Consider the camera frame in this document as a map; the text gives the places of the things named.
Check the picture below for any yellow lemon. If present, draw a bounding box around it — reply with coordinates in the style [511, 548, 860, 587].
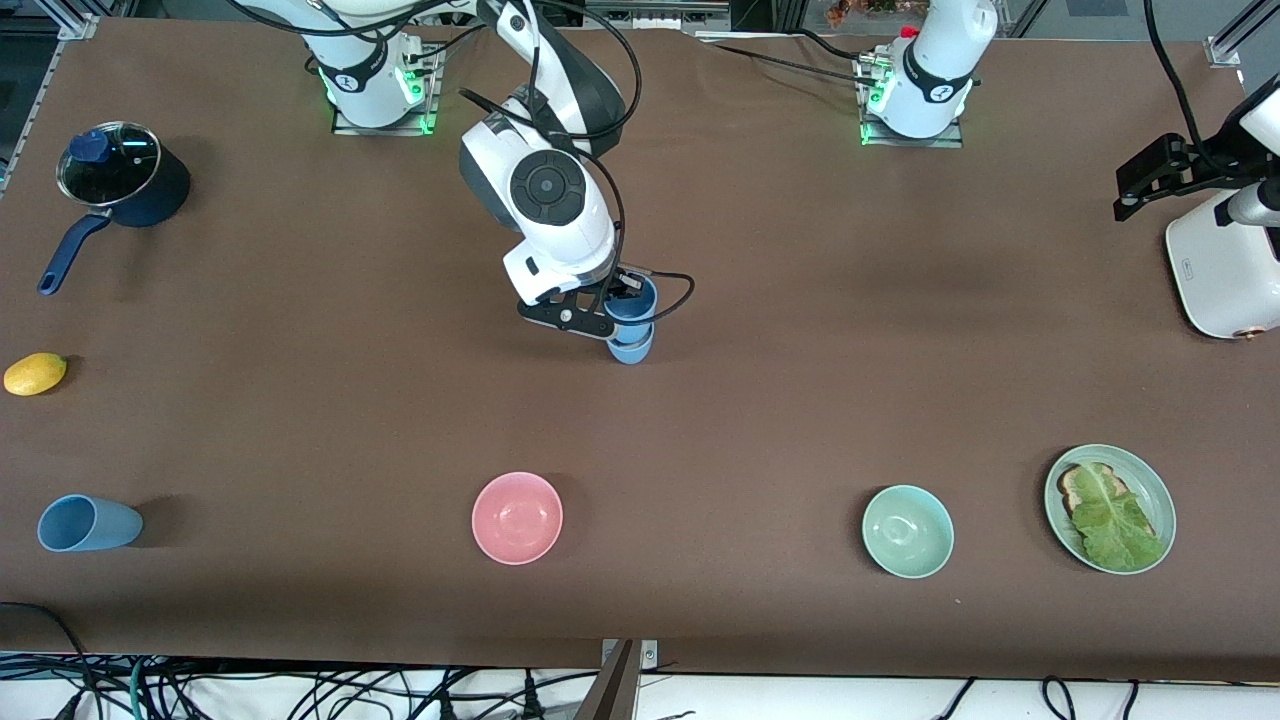
[3, 352, 68, 397]

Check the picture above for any brown table cover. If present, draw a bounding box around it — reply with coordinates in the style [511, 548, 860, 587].
[0, 20, 1280, 683]

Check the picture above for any green lettuce leaf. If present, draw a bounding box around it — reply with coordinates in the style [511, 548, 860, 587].
[1070, 462, 1167, 573]

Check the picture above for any bread slice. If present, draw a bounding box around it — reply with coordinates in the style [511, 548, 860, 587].
[1057, 462, 1156, 541]

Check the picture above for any dark blue saucepan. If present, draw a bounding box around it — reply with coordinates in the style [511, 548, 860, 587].
[37, 120, 192, 297]

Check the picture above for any tall blue cup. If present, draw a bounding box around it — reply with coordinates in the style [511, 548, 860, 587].
[37, 494, 144, 553]

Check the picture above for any pink bowl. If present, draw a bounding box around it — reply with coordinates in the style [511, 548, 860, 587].
[471, 471, 564, 566]

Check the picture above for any mint green bowl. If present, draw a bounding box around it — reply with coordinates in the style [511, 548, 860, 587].
[862, 484, 955, 579]

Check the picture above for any aluminium frame profile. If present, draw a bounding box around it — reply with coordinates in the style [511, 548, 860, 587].
[0, 30, 73, 196]
[1205, 0, 1280, 69]

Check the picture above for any silver table bracket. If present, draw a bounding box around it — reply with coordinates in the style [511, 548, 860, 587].
[600, 638, 661, 669]

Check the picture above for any mint green plate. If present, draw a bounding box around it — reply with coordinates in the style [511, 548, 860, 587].
[1044, 443, 1177, 576]

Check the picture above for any grey metal box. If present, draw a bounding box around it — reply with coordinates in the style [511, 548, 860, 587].
[583, 0, 733, 31]

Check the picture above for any white toaster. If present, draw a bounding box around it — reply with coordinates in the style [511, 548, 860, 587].
[1165, 176, 1280, 341]

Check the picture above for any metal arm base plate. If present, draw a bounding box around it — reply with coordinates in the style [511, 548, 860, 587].
[858, 60, 966, 150]
[332, 45, 442, 137]

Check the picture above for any dark metal post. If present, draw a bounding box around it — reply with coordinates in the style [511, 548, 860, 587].
[572, 640, 643, 720]

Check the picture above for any black table cable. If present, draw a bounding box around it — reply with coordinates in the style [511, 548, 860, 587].
[695, 30, 883, 91]

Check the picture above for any glass saucepan lid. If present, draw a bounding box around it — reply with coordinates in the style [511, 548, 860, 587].
[57, 121, 162, 207]

